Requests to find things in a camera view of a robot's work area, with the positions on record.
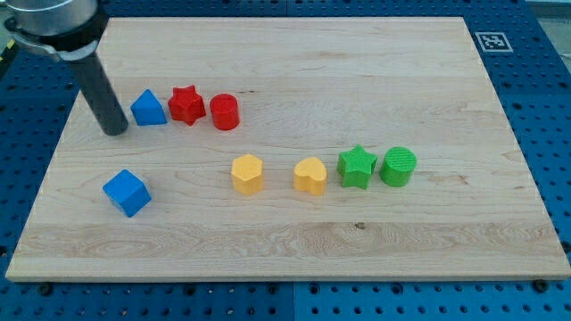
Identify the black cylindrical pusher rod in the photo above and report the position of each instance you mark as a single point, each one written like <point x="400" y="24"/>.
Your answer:
<point x="98" y="92"/>

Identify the blue cube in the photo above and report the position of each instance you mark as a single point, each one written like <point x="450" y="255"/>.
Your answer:
<point x="127" y="193"/>

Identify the wooden board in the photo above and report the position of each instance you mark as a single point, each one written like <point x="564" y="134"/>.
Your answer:
<point x="306" y="87"/>

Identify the blue triangular prism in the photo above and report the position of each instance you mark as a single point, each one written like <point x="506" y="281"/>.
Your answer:
<point x="147" y="110"/>

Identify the red star block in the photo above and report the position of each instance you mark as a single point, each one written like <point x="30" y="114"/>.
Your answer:
<point x="186" y="105"/>

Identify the red cylinder block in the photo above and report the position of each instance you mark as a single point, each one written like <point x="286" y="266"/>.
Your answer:
<point x="224" y="112"/>

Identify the yellow hexagon block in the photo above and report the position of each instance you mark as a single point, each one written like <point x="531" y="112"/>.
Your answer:
<point x="247" y="174"/>

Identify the yellow heart block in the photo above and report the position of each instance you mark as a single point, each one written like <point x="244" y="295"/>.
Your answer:
<point x="310" y="175"/>

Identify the green star block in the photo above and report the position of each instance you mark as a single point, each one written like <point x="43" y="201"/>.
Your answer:
<point x="356" y="167"/>

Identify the green cylinder block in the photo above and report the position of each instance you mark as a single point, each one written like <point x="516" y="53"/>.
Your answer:
<point x="398" y="165"/>

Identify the white fiducial marker tag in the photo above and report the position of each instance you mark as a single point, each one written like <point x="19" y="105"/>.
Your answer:
<point x="493" y="42"/>

